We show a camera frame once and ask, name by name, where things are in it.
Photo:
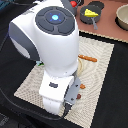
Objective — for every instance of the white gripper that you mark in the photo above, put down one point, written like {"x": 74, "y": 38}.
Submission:
{"x": 58, "y": 91}

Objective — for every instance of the yellow cheese wedge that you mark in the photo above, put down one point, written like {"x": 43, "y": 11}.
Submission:
{"x": 90, "y": 13}

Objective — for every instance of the red tomato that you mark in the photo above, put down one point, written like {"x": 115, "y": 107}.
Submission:
{"x": 73, "y": 3}

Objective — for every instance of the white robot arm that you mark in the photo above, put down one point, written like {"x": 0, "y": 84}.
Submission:
{"x": 50, "y": 35}

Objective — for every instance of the round wooden plate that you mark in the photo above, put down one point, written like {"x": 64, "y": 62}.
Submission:
{"x": 80, "y": 67}

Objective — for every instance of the grey frying pan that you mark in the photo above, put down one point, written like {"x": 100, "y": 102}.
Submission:
{"x": 90, "y": 20}

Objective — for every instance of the brown wooden tray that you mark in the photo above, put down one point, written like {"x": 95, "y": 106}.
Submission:
{"x": 107, "y": 26}

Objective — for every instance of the grey cooking pot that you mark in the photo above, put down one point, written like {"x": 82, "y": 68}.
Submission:
{"x": 75, "y": 8}

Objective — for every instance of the cream bowl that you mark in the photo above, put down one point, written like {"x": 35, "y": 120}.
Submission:
{"x": 122, "y": 15}

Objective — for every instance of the wooden handled knife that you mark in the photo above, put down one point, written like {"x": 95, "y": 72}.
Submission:
{"x": 87, "y": 58}

